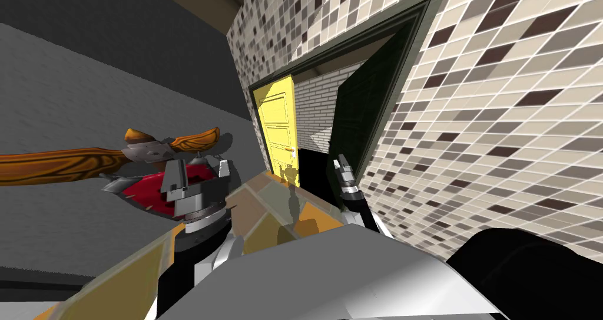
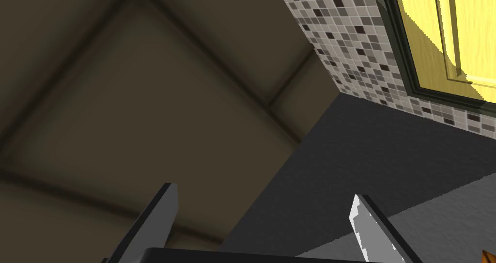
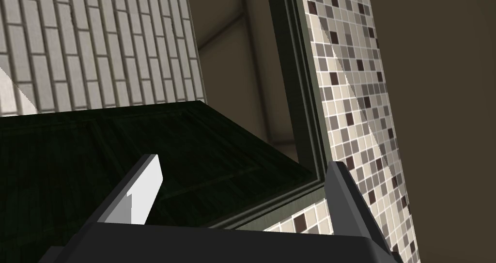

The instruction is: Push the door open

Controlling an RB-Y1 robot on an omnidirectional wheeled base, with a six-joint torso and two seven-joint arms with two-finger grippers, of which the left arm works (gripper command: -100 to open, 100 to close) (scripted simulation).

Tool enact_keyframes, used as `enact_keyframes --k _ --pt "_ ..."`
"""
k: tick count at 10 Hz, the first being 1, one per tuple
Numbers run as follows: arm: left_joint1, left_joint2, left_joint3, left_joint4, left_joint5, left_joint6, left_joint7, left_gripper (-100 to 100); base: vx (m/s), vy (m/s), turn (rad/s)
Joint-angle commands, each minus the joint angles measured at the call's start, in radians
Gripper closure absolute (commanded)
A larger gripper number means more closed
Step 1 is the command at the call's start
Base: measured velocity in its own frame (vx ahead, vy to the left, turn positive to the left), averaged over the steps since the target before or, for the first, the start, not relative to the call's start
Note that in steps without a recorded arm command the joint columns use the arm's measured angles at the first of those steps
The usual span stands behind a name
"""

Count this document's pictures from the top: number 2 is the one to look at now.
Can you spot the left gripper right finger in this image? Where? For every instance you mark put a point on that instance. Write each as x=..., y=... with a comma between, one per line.
x=374, y=232

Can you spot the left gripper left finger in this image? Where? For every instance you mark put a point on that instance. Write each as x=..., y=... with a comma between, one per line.
x=153, y=225

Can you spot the yellow wooden door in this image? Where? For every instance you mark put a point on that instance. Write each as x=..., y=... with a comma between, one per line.
x=449, y=34

